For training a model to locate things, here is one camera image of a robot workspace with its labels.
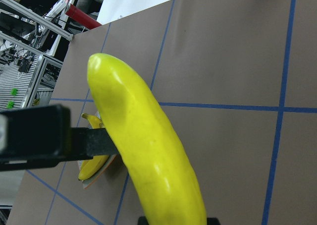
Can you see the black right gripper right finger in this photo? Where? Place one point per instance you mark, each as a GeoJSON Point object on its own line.
{"type": "Point", "coordinates": [213, 221]}

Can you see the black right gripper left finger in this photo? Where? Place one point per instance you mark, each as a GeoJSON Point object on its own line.
{"type": "Point", "coordinates": [42, 137]}

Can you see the aluminium frame post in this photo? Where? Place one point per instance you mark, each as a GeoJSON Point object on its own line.
{"type": "Point", "coordinates": [39, 19]}

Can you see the grey square plate orange rim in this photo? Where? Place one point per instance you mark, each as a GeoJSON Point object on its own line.
{"type": "Point", "coordinates": [98, 164]}

